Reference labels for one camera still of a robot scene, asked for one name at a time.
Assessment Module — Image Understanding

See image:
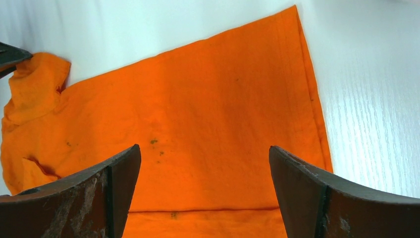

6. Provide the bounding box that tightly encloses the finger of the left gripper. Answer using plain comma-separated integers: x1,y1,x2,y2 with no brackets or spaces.
0,42,33,78

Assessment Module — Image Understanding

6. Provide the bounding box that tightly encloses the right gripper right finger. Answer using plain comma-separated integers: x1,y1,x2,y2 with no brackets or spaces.
269,146,420,238

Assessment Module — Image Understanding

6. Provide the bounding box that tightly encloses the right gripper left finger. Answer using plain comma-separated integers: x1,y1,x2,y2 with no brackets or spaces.
0,145,141,238

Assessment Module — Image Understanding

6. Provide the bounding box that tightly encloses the orange t-shirt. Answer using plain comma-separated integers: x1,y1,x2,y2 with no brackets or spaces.
1,6,332,238

